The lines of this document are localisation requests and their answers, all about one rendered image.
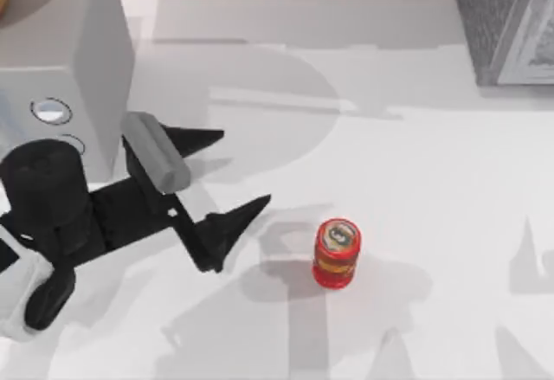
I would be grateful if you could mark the pale grey rounded box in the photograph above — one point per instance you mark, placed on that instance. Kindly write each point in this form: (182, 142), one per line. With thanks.
(156, 150)

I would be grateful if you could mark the pale microwave oven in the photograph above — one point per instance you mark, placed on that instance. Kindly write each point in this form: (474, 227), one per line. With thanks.
(99, 51)

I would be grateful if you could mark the grey cabinet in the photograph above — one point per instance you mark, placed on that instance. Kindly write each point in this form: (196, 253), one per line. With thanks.
(480, 21)

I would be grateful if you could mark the silver microwave knob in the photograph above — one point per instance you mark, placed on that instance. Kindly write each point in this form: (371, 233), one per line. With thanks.
(75, 142)
(51, 111)

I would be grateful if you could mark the red can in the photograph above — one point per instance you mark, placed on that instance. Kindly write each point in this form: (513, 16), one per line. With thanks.
(335, 254)

